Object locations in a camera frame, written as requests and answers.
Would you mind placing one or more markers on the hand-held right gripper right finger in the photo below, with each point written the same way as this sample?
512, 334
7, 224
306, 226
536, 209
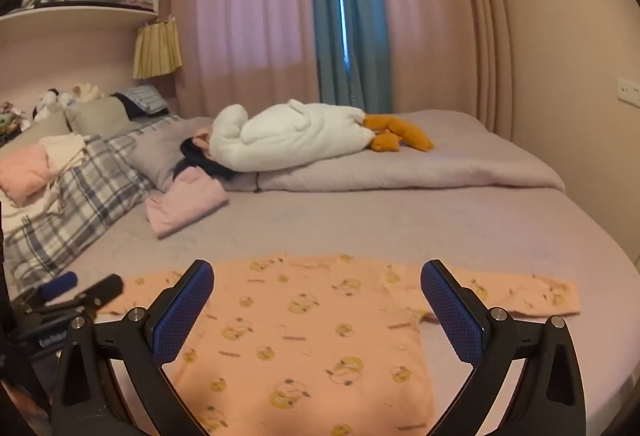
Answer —
452, 316

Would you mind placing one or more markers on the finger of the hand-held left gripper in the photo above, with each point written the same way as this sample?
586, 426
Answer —
102, 290
60, 285

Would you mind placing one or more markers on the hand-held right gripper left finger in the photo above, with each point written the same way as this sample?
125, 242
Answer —
182, 311

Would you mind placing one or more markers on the orange printed shirt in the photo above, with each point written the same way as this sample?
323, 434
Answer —
310, 331

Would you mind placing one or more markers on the large plaid pillow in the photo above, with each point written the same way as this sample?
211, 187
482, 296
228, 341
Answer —
85, 201

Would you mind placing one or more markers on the bed with lilac sheet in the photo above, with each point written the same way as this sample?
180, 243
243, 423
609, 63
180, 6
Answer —
400, 231

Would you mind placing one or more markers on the pink folded cloth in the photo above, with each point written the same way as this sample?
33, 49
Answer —
185, 206

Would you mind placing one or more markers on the cream cloth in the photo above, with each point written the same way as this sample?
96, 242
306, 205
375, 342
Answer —
67, 149

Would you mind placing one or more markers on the lilac duvet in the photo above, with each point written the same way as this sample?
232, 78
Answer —
425, 166

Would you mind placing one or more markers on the dark garment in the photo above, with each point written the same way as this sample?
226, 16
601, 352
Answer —
197, 159

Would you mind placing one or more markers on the grey pillow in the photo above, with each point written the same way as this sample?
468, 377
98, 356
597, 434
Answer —
97, 116

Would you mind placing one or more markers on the colourful plush toy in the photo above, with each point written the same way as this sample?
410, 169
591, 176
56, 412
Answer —
10, 116

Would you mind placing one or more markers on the peach cloth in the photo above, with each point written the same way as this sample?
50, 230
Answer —
202, 135

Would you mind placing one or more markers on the black and white plush toy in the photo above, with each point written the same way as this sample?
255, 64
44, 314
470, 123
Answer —
50, 102

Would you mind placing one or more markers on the cream plush toy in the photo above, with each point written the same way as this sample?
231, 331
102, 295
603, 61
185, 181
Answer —
87, 91

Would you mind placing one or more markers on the small plaid pillow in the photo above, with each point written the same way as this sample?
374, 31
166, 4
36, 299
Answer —
145, 99

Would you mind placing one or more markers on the white goose plush toy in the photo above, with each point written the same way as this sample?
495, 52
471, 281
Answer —
280, 136

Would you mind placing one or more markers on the beige pleated curtain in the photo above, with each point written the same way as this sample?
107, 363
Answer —
487, 26

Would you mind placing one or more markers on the pink sheer curtain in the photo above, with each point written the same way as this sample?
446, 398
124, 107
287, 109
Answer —
245, 6
425, 16

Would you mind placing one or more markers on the blue curtain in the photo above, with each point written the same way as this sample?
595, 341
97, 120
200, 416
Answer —
360, 16

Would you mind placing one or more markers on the white wall socket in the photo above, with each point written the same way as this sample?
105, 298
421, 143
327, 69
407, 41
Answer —
629, 91

